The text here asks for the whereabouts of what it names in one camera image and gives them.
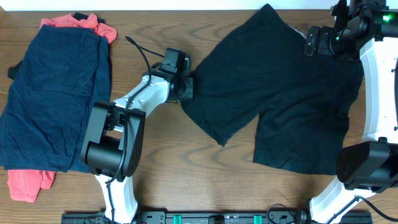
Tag black shorts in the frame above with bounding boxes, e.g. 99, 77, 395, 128
181, 5, 364, 175

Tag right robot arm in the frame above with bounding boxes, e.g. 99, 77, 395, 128
296, 0, 397, 223

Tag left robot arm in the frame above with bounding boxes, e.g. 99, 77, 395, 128
81, 48, 193, 223

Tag navy blue garment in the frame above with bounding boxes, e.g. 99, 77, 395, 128
1, 26, 111, 172

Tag red garment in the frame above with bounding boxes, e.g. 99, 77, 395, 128
5, 12, 118, 203

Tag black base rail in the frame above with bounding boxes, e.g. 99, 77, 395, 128
60, 210, 373, 224

